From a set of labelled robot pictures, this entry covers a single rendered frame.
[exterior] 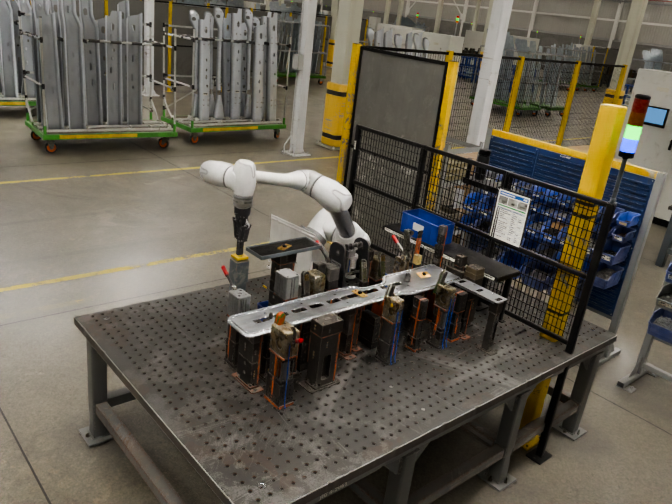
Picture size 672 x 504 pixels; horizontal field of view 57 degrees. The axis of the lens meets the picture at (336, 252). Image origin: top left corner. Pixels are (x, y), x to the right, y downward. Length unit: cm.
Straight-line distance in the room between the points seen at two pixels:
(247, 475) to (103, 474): 125
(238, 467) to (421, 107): 385
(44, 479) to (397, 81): 411
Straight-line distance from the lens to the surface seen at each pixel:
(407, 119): 564
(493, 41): 757
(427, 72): 550
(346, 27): 1083
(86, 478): 348
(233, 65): 1102
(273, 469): 241
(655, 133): 969
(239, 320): 271
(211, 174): 287
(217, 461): 244
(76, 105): 955
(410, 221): 387
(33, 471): 357
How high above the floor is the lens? 228
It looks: 21 degrees down
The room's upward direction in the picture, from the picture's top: 7 degrees clockwise
